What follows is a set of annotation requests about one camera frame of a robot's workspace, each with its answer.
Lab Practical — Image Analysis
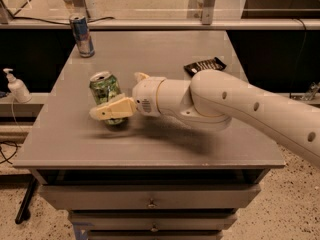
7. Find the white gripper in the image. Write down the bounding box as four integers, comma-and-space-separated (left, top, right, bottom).
89, 72, 165, 120

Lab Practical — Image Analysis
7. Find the metal frame post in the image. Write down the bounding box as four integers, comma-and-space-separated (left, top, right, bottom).
201, 0, 216, 25

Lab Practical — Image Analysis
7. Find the blue silver energy drink can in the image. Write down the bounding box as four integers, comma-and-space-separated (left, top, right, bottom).
69, 13, 95, 58

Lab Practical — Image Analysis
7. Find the white pump soap bottle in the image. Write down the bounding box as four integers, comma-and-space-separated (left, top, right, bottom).
3, 68, 32, 103

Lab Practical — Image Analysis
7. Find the black snack bar wrapper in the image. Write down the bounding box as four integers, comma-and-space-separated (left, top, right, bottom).
184, 57, 227, 77

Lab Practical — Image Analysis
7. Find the grey drawer cabinet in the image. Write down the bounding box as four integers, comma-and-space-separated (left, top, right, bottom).
15, 30, 284, 240

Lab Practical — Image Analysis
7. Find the top grey drawer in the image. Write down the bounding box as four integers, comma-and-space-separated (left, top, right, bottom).
40, 184, 261, 210

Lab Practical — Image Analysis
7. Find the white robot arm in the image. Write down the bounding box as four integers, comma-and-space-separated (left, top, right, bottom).
90, 69, 320, 167

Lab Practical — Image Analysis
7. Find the black floor cable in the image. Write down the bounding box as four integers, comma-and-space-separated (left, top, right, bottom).
0, 140, 19, 166

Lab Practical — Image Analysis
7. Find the black table leg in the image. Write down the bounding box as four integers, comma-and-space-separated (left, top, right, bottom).
15, 178, 37, 225

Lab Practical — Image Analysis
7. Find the grey drawer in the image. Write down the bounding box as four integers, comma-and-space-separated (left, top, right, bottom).
69, 211, 237, 231
40, 184, 261, 210

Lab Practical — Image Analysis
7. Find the green LaCroix soda can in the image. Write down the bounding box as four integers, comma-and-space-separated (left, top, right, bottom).
88, 71, 129, 126

